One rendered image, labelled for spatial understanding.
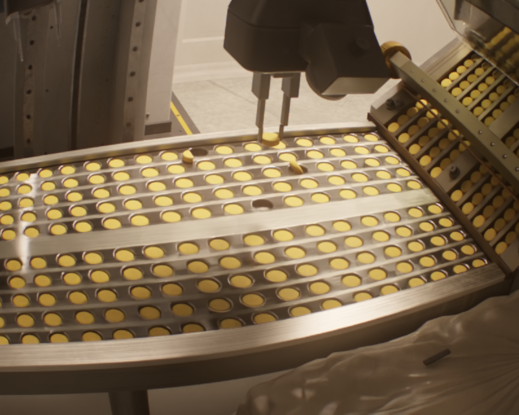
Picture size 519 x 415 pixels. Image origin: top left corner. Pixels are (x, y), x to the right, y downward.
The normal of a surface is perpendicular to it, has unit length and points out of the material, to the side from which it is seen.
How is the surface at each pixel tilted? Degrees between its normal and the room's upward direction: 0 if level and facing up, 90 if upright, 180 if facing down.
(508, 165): 38
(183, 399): 0
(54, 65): 90
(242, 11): 70
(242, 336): 0
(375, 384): 29
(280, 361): 90
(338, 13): 87
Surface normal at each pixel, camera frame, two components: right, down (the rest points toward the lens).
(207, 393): 0.09, -0.85
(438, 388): 0.17, -0.44
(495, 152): -0.51, -0.60
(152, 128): 0.36, 0.51
